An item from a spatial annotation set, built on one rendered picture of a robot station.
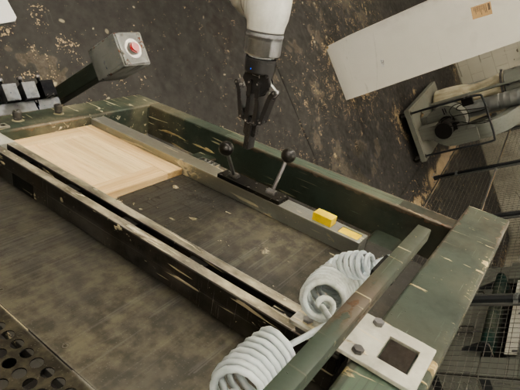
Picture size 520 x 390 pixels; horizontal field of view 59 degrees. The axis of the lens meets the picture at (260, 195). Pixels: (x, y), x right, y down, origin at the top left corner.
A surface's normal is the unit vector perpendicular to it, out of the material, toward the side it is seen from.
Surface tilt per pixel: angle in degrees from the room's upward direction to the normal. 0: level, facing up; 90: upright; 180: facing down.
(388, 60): 90
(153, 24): 0
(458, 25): 90
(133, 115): 33
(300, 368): 57
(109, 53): 90
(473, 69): 90
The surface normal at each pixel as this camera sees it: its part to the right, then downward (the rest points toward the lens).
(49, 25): 0.75, -0.17
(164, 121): -0.58, 0.29
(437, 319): 0.15, -0.88
